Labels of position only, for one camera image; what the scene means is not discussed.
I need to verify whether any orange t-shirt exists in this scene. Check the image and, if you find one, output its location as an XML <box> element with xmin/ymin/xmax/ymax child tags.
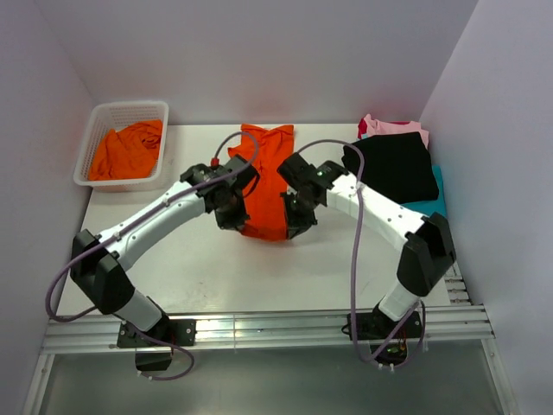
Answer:
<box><xmin>228</xmin><ymin>124</ymin><xmax>295</xmax><ymax>242</ymax></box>
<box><xmin>87</xmin><ymin>119</ymin><xmax>162</xmax><ymax>181</ymax></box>

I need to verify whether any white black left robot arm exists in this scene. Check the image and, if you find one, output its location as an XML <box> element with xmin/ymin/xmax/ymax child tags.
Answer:
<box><xmin>70</xmin><ymin>156</ymin><xmax>259</xmax><ymax>345</ymax></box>

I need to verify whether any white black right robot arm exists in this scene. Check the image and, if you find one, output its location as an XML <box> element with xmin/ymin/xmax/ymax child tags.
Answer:
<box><xmin>277</xmin><ymin>153</ymin><xmax>456</xmax><ymax>339</ymax></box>

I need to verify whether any pink folded t-shirt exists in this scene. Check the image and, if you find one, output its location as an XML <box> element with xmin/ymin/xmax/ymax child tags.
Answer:
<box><xmin>357</xmin><ymin>113</ymin><xmax>429</xmax><ymax>149</ymax></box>

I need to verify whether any black folded t-shirt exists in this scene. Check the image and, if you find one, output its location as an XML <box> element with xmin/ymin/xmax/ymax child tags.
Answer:
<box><xmin>341</xmin><ymin>132</ymin><xmax>439</xmax><ymax>204</ymax></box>

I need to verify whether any orange t-shirt in basket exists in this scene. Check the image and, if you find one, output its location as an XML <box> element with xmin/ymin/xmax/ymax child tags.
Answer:
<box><xmin>87</xmin><ymin>119</ymin><xmax>162</xmax><ymax>181</ymax></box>

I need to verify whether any teal folded t-shirt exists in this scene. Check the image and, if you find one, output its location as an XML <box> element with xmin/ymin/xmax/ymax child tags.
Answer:
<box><xmin>404</xmin><ymin>165</ymin><xmax>448</xmax><ymax>218</ymax></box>

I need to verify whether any white plastic laundry basket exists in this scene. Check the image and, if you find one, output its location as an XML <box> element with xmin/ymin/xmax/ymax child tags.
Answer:
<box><xmin>73</xmin><ymin>100</ymin><xmax>169</xmax><ymax>192</ymax></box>

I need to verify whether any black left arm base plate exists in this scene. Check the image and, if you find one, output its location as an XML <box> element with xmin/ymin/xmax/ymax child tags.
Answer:
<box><xmin>117</xmin><ymin>319</ymin><xmax>196</xmax><ymax>348</ymax></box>

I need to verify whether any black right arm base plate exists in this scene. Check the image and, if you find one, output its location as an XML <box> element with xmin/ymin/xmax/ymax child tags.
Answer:
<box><xmin>356</xmin><ymin>311</ymin><xmax>423</xmax><ymax>341</ymax></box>

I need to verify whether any aluminium table frame rail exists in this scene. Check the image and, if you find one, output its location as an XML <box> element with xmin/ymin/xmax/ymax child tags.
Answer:
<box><xmin>22</xmin><ymin>265</ymin><xmax>520</xmax><ymax>414</ymax></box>

